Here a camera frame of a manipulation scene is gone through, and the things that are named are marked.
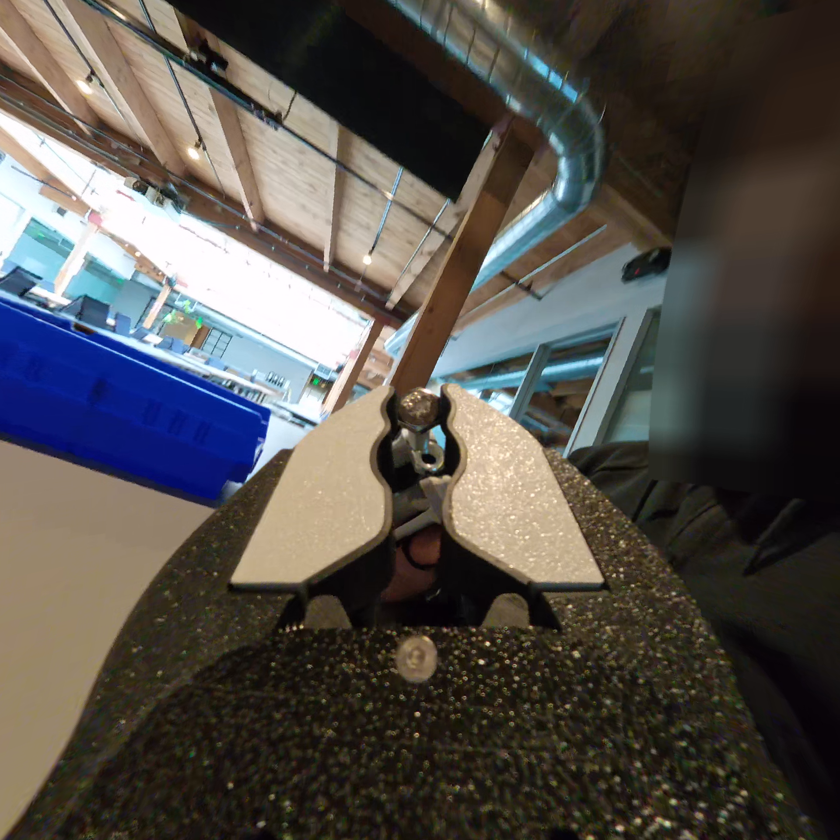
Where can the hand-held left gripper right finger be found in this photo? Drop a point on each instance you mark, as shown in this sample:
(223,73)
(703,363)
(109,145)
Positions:
(525,505)

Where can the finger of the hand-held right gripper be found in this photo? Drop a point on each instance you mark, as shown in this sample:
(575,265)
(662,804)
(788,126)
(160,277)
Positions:
(405,449)

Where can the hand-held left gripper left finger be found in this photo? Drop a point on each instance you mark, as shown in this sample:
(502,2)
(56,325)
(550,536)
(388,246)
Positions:
(315,505)

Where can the steel hex nut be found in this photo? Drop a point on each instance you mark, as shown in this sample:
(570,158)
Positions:
(431,459)

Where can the steel bolt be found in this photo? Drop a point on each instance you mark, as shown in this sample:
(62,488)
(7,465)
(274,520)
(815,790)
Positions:
(417,407)

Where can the person's right hand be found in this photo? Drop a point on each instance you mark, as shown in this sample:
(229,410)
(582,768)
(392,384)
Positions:
(413,581)

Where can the person in black jacket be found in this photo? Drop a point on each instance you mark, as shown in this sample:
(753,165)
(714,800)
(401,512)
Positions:
(722,558)

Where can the large blue plastic bin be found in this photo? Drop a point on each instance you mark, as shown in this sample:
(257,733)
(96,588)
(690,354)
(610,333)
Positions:
(131,407)

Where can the hanging green plant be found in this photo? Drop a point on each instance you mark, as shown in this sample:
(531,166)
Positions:
(184,313)

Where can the ceiling mounted unit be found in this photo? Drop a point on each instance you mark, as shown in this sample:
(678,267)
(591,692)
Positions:
(157,191)

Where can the black ceiling panel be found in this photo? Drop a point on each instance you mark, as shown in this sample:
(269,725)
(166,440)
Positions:
(361,98)

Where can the wooden support post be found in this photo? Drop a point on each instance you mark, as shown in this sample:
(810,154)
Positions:
(459,262)
(354,367)

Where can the silver spiral duct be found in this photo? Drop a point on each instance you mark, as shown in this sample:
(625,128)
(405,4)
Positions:
(564,177)
(564,369)

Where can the black wall sensor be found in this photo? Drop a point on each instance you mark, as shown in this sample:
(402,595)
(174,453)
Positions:
(646,264)

